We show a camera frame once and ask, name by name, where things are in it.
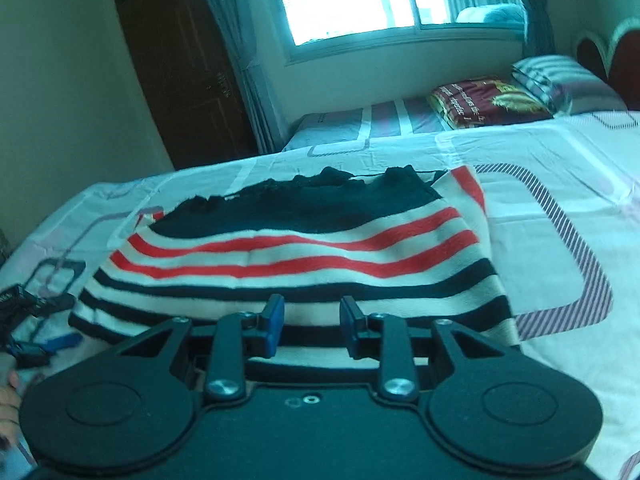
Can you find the striped knit sweater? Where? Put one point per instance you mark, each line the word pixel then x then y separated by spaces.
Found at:
pixel 300 255

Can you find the brown wooden door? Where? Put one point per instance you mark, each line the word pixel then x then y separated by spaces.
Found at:
pixel 175 60

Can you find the red printed pillow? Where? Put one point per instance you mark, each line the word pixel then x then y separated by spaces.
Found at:
pixel 480 100

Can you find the striped mattress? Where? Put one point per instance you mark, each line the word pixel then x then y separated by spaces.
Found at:
pixel 350 120

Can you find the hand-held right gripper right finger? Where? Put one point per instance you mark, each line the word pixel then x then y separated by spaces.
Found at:
pixel 347 322

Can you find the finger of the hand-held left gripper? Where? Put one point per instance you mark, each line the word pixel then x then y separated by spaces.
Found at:
pixel 35 302
pixel 62 342

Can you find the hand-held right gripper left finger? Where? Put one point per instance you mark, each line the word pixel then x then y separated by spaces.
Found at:
pixel 275 322

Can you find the blue curtain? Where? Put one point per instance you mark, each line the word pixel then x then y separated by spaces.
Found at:
pixel 537 25
pixel 245 60

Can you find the person's left hand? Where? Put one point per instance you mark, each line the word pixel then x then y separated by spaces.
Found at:
pixel 7 405

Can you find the bed with patterned sheet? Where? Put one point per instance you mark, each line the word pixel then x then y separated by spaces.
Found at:
pixel 550 210

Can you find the scalloped red headboard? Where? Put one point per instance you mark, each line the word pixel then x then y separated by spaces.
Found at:
pixel 625 55

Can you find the grey striped pillow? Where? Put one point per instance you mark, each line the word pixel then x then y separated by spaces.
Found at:
pixel 565 80

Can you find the pale cloth on window sill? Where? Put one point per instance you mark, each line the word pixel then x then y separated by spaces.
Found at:
pixel 490 14

